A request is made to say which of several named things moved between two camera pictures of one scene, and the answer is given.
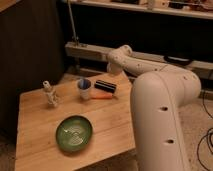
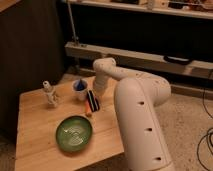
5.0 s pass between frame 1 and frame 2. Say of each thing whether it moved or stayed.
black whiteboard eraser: moved
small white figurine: stayed
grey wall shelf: stayed
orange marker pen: moved
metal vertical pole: stayed
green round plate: stayed
